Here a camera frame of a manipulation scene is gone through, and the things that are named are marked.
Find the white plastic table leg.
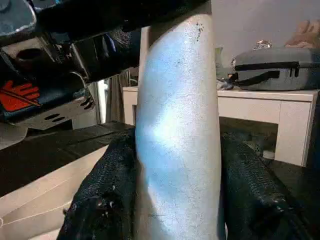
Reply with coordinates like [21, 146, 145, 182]
[134, 0, 224, 240]

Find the white plastic table top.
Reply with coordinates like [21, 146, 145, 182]
[0, 144, 109, 240]

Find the white cabinet with glass doors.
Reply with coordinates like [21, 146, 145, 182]
[122, 86, 320, 169]

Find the black work mat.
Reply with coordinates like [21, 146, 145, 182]
[0, 120, 320, 240]

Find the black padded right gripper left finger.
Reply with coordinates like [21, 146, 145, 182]
[57, 130, 139, 240]

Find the grey carrying case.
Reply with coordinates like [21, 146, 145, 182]
[231, 46, 320, 93]

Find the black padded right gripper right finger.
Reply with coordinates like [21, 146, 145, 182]
[220, 133, 314, 240]

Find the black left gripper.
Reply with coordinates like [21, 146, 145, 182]
[0, 0, 211, 124]

